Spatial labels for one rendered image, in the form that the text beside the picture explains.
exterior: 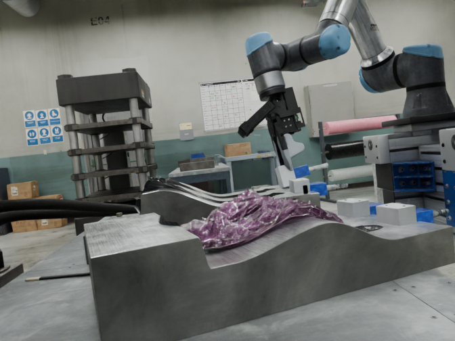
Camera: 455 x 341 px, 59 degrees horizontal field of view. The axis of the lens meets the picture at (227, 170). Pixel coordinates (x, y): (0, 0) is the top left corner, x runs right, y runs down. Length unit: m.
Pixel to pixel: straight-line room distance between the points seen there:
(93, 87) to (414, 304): 4.65
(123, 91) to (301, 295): 4.48
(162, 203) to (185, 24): 7.00
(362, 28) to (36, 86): 7.03
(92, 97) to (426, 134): 4.08
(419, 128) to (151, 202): 0.89
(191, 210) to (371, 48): 0.89
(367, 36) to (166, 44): 6.40
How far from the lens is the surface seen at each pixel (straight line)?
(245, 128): 1.03
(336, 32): 1.05
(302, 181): 0.92
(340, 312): 0.52
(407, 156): 1.38
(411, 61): 1.46
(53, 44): 8.07
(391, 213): 0.70
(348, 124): 6.70
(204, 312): 0.49
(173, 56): 7.63
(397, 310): 0.53
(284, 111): 1.04
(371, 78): 1.52
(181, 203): 0.85
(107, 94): 4.93
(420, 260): 0.65
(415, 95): 1.44
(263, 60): 1.07
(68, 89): 5.05
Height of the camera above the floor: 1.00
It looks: 3 degrees down
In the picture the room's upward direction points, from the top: 6 degrees counter-clockwise
